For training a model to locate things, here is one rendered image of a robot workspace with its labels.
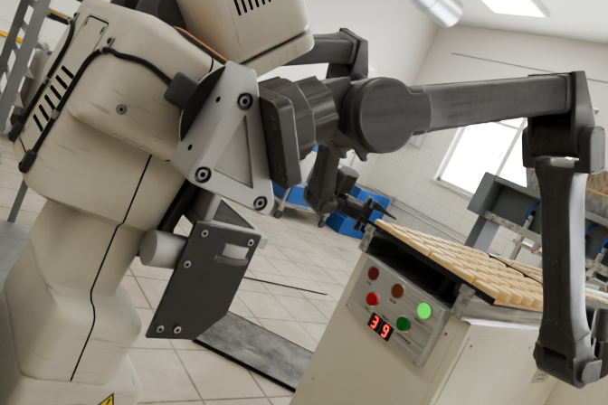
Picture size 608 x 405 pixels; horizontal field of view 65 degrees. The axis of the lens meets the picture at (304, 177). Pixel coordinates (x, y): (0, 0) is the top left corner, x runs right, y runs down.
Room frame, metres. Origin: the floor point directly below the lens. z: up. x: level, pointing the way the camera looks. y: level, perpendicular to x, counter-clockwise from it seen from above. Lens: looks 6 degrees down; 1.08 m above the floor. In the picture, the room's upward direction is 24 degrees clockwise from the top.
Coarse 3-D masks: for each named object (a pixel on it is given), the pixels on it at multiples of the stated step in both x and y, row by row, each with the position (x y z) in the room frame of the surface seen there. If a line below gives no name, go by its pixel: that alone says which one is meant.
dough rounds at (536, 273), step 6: (498, 258) 1.67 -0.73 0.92; (504, 258) 1.72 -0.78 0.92; (510, 264) 1.69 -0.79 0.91; (516, 264) 1.69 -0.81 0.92; (522, 264) 1.77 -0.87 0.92; (522, 270) 1.60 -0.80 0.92; (528, 270) 1.65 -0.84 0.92; (534, 270) 1.74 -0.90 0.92; (540, 270) 1.84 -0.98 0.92; (534, 276) 1.57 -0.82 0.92; (540, 276) 1.64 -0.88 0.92; (588, 294) 1.77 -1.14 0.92; (600, 300) 1.78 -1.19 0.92; (606, 300) 1.85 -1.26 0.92
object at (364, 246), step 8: (368, 224) 1.18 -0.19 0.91; (368, 232) 1.18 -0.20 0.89; (376, 232) 1.17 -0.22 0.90; (368, 240) 1.17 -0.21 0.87; (376, 240) 1.18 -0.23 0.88; (384, 240) 1.20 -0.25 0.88; (360, 248) 1.18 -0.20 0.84; (368, 248) 1.17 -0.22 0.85; (376, 248) 1.19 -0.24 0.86; (384, 248) 1.21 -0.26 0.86; (392, 248) 1.23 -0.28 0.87; (400, 248) 1.25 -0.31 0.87; (384, 256) 1.22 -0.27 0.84; (392, 256) 1.24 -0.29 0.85; (400, 256) 1.26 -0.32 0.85; (408, 256) 1.28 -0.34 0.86; (416, 264) 1.32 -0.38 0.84; (424, 264) 1.34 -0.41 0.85; (600, 296) 2.36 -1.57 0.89
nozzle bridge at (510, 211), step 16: (496, 176) 1.78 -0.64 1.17; (480, 192) 1.80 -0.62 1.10; (496, 192) 1.81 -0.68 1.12; (512, 192) 1.80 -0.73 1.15; (528, 192) 1.68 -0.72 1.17; (480, 208) 1.78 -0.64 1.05; (496, 208) 1.82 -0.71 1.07; (512, 208) 1.78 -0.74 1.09; (528, 208) 1.74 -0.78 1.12; (480, 224) 1.86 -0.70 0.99; (496, 224) 1.91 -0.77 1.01; (512, 224) 1.71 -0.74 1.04; (592, 224) 1.59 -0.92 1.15; (480, 240) 1.87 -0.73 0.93; (592, 240) 1.57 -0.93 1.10; (592, 256) 1.55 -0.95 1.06
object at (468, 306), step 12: (468, 288) 0.95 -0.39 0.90; (456, 300) 0.97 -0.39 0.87; (468, 300) 0.95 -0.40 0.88; (480, 300) 0.97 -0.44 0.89; (456, 312) 0.96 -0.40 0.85; (468, 312) 0.96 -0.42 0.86; (480, 312) 0.99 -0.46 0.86; (492, 312) 1.03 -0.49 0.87; (504, 312) 1.06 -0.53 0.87; (516, 312) 1.10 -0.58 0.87; (528, 312) 1.14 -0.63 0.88; (504, 324) 1.08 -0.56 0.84; (516, 324) 1.12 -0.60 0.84; (528, 324) 1.17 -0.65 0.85; (540, 324) 1.21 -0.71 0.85
